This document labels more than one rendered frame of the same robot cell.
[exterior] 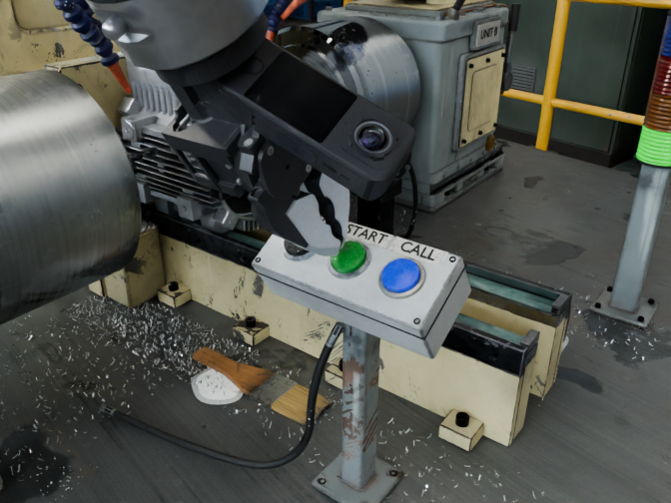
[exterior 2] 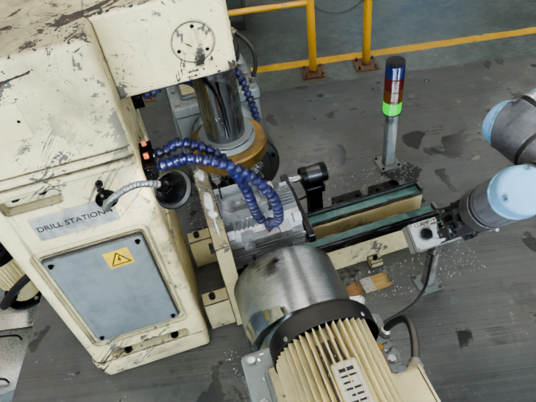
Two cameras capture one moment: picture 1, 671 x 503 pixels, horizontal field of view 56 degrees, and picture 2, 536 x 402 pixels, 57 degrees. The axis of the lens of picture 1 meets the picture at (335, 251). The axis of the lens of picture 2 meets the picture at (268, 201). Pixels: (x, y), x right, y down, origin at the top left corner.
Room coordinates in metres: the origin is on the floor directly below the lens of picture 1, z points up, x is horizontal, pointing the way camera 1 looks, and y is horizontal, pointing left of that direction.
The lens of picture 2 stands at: (0.25, 0.82, 2.03)
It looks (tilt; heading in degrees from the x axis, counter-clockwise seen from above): 46 degrees down; 313
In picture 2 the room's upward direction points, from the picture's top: 9 degrees counter-clockwise
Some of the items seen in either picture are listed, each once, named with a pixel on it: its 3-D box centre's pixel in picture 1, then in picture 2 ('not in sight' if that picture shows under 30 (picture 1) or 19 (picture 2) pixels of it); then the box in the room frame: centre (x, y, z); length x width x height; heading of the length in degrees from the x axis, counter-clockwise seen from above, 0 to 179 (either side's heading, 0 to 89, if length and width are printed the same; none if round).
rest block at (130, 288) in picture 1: (132, 259); not in sight; (0.84, 0.31, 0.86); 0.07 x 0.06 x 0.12; 143
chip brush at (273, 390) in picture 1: (255, 380); (358, 288); (0.63, 0.10, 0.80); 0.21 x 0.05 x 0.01; 54
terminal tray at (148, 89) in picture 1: (184, 82); (242, 206); (0.91, 0.21, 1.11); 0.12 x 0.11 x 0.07; 53
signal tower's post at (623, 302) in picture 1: (655, 176); (391, 116); (0.80, -0.43, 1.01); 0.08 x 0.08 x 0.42; 53
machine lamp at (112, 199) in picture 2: not in sight; (139, 191); (0.84, 0.51, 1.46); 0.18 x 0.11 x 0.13; 53
